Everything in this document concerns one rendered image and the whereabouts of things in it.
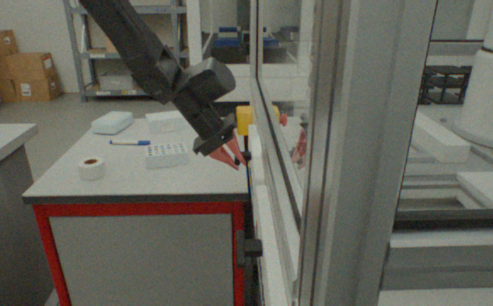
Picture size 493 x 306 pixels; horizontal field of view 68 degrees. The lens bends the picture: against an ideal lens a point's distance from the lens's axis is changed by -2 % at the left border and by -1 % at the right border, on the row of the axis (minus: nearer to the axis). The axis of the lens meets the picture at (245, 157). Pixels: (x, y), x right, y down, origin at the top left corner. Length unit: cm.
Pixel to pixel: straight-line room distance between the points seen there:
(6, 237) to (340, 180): 154
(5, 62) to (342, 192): 521
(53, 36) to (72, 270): 448
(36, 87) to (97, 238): 425
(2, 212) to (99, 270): 56
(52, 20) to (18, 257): 408
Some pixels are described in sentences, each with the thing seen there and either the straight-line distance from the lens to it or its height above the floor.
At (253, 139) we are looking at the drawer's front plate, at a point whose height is 93.
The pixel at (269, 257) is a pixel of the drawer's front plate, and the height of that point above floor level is 93.
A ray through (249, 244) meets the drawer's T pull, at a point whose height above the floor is 91.
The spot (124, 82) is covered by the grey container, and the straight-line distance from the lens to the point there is 481.
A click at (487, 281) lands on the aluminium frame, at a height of 106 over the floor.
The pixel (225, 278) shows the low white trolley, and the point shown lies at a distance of 114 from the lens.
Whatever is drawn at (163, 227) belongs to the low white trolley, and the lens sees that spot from 105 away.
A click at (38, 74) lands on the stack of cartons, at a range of 520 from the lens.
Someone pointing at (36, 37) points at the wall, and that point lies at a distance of 556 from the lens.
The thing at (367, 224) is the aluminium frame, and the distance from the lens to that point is 23.
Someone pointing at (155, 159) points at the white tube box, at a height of 79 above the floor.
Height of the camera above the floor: 123
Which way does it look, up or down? 24 degrees down
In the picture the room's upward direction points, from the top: straight up
